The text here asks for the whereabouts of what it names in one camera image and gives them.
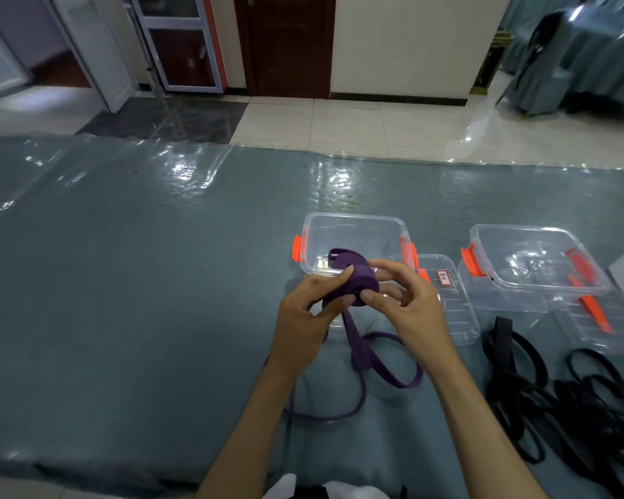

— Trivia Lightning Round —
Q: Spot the person's right hand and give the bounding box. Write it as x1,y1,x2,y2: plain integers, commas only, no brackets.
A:
361,259,461,380

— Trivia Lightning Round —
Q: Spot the person's left hand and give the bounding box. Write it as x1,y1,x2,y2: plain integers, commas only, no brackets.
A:
268,264,357,383

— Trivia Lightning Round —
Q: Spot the purple resistance band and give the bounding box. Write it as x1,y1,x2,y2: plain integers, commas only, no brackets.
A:
283,263,425,424

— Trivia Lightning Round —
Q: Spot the clear plastic storage box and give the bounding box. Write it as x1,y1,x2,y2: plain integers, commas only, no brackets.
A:
292,212,419,328
460,224,614,313

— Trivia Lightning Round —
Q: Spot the narrow black resistance band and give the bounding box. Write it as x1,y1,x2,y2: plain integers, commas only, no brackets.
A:
553,349,624,499

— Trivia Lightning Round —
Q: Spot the person's left forearm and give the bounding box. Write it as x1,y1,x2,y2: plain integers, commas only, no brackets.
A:
197,360,297,499

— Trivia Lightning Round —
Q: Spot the person's right forearm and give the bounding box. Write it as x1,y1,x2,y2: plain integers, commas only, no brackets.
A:
428,358,550,499

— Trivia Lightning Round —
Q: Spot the person's white shirt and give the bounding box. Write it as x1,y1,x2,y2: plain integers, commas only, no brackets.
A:
262,472,406,499

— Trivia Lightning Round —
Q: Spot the teal felt table cover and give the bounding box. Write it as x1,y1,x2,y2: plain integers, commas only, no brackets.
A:
0,133,624,499

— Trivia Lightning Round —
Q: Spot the dark brown wooden door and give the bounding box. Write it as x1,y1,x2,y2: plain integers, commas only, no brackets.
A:
232,0,338,99

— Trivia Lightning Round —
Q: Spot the white framed glass door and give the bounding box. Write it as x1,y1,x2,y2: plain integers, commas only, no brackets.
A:
127,0,227,94

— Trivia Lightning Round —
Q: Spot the narrow white door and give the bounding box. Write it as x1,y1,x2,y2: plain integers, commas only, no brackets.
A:
46,0,136,114

